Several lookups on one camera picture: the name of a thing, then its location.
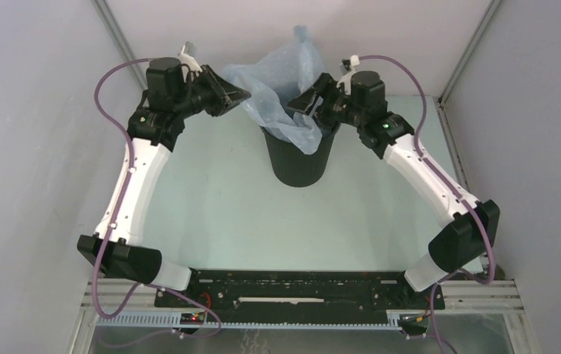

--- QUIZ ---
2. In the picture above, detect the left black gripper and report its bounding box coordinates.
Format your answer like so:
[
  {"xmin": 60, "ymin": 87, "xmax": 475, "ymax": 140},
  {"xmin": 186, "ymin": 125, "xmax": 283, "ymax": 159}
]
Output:
[{"xmin": 174, "ymin": 65, "xmax": 251, "ymax": 119}]

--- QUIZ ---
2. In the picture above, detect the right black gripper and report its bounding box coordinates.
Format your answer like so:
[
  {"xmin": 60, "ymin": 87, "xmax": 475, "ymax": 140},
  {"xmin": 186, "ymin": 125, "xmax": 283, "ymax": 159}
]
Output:
[{"xmin": 287, "ymin": 72, "xmax": 367, "ymax": 131}]

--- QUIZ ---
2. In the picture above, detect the light blue plastic trash bag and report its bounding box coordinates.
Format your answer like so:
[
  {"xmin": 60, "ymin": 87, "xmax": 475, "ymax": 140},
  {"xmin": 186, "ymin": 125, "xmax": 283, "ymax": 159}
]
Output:
[{"xmin": 220, "ymin": 25, "xmax": 325, "ymax": 155}]

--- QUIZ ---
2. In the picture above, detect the black cylindrical trash bin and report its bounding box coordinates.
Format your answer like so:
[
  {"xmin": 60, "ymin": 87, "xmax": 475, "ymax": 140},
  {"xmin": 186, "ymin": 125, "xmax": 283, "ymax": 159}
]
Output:
[{"xmin": 260, "ymin": 123, "xmax": 341, "ymax": 187}]

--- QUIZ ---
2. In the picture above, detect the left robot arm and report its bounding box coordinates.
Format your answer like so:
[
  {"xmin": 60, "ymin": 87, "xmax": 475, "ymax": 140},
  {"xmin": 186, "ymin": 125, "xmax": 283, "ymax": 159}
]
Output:
[{"xmin": 77, "ymin": 57, "xmax": 251, "ymax": 308}]

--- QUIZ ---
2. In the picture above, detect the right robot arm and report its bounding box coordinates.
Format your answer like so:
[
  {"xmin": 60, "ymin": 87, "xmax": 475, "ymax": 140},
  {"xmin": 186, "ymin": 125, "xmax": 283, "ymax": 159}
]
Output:
[{"xmin": 287, "ymin": 71, "xmax": 500, "ymax": 308}]

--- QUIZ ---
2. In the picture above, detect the small circuit board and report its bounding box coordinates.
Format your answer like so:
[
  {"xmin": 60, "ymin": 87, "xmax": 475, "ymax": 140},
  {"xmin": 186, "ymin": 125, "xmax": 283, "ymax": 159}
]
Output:
[{"xmin": 179, "ymin": 313, "xmax": 206, "ymax": 325}]

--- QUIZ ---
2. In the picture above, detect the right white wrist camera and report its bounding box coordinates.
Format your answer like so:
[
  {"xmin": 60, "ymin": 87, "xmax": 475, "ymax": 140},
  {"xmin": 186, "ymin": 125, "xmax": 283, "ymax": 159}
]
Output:
[{"xmin": 336, "ymin": 55, "xmax": 360, "ymax": 96}]

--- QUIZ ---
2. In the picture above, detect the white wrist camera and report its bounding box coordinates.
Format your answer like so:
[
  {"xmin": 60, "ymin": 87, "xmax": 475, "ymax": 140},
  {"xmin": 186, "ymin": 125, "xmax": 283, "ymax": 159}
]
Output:
[
  {"xmin": 176, "ymin": 41, "xmax": 202, "ymax": 72},
  {"xmin": 336, "ymin": 55, "xmax": 360, "ymax": 96}
]

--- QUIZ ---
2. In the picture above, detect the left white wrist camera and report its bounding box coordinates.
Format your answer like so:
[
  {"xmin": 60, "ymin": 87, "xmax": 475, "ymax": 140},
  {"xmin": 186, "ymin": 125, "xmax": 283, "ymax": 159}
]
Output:
[{"xmin": 176, "ymin": 41, "xmax": 202, "ymax": 72}]

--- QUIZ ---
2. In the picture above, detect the left aluminium corner post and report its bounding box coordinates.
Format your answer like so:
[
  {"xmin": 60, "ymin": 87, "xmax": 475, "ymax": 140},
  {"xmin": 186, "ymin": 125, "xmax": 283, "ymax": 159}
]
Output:
[{"xmin": 91, "ymin": 0, "xmax": 147, "ymax": 97}]

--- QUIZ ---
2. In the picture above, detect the aluminium corner post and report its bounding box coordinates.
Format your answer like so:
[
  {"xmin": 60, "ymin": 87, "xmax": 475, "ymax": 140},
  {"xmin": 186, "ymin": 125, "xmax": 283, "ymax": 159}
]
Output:
[
  {"xmin": 438, "ymin": 0, "xmax": 503, "ymax": 105},
  {"xmin": 91, "ymin": 0, "xmax": 147, "ymax": 97}
]

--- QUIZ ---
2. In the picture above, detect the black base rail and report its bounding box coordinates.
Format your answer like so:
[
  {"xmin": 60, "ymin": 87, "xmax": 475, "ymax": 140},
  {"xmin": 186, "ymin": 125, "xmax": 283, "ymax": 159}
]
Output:
[{"xmin": 183, "ymin": 270, "xmax": 445, "ymax": 324}]

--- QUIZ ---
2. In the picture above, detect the right aluminium corner post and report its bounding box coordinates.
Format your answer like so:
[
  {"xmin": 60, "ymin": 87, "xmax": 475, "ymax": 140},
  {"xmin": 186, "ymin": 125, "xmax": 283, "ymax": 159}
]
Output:
[{"xmin": 438, "ymin": 0, "xmax": 503, "ymax": 105}]

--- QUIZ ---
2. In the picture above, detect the grey toothed cable duct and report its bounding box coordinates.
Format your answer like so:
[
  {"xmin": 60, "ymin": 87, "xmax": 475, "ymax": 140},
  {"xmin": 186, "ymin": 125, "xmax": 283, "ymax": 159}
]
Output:
[{"xmin": 97, "ymin": 311, "xmax": 412, "ymax": 330}]

